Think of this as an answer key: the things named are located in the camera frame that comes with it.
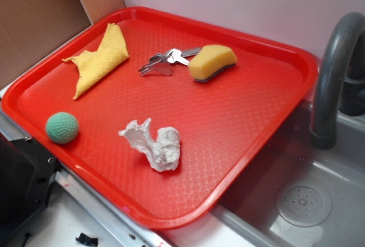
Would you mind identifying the silver key bunch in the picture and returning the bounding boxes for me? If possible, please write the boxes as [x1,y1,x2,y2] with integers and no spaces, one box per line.
[138,47,201,76]

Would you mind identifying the grey plastic sink basin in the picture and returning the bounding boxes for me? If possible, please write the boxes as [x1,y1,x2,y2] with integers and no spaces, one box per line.
[212,101,364,246]

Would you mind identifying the yellow sponge with grey pad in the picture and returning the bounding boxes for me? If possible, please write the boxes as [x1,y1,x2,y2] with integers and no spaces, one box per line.
[188,44,238,82]

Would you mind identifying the sink drain strainer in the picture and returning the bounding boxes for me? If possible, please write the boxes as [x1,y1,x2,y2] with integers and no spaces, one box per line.
[275,180,332,228]

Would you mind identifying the brown cardboard panel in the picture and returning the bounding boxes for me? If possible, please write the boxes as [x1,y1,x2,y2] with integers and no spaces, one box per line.
[1,0,125,88]

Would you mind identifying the red plastic tray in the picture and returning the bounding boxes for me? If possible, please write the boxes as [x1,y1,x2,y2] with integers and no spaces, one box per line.
[2,7,318,230]

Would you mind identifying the green dimpled ball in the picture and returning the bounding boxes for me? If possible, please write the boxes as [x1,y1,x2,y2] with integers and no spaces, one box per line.
[46,112,79,144]

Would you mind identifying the dark grey faucet handle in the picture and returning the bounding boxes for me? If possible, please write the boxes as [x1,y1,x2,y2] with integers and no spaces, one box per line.
[339,27,364,116]

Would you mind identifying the crumpled white paper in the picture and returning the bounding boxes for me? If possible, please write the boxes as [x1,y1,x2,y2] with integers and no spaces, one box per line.
[118,118,181,172]

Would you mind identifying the black tape scrap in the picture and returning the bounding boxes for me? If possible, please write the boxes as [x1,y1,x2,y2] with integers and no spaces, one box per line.
[75,233,99,247]

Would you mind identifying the grey faucet spout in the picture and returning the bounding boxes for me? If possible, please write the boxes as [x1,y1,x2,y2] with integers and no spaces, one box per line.
[310,12,364,149]

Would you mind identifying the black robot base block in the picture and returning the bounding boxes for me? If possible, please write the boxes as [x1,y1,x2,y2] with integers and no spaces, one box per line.
[1,135,59,246]

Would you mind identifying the yellow cloth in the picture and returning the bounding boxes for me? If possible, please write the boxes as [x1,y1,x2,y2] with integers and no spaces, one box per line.
[62,23,129,100]

